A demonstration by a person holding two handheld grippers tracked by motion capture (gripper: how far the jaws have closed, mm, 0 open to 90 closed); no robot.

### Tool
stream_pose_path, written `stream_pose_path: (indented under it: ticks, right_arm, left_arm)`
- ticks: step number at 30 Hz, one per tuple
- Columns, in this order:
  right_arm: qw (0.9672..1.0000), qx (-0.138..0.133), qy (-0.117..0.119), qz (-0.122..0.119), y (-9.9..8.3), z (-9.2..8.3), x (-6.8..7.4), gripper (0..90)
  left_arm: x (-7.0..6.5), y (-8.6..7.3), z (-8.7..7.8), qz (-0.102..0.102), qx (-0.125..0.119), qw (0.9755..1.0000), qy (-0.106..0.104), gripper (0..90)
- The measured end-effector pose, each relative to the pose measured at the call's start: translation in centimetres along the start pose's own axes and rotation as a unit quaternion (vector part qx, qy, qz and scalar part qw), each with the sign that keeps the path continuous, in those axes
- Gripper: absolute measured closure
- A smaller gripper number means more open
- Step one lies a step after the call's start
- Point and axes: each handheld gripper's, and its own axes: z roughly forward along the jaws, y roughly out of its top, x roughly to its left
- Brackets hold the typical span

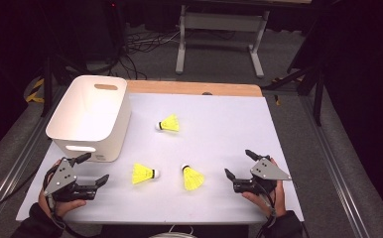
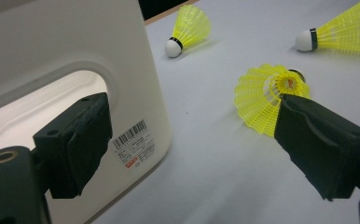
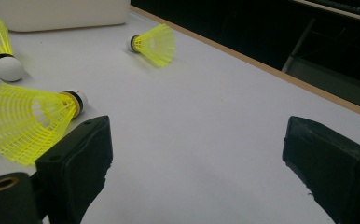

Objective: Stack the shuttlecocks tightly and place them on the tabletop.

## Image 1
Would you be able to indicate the white plastic storage bin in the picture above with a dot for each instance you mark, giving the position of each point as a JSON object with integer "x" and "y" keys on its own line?
{"x": 90, "y": 109}

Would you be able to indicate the person's right hand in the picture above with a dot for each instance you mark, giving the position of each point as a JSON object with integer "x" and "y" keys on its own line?
{"x": 257, "y": 200}

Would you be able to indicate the black tripod stand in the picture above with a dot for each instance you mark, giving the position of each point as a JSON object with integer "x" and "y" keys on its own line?
{"x": 312, "y": 82}

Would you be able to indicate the yellow black hazard tape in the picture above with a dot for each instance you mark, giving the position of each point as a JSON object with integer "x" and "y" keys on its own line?
{"x": 35, "y": 89}

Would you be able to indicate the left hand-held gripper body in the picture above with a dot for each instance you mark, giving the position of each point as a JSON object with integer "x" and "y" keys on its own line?
{"x": 62, "y": 177}

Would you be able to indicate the yellow plastic shuttlecock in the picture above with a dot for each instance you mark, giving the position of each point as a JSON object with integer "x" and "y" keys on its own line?
{"x": 171, "y": 124}
{"x": 193, "y": 180}
{"x": 141, "y": 174}

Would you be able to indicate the person's left hand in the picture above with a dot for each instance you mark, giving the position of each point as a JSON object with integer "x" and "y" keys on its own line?
{"x": 65, "y": 207}

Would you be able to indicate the black metal stand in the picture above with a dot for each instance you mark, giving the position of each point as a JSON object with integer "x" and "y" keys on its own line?
{"x": 47, "y": 82}

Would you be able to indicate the grey metal stand frame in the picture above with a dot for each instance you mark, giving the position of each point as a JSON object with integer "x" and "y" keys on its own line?
{"x": 222, "y": 23}

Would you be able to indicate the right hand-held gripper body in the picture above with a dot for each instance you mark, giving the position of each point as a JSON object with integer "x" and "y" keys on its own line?
{"x": 267, "y": 172}

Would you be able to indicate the aluminium rail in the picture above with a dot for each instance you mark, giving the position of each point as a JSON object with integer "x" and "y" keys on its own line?
{"x": 11, "y": 172}
{"x": 331, "y": 162}

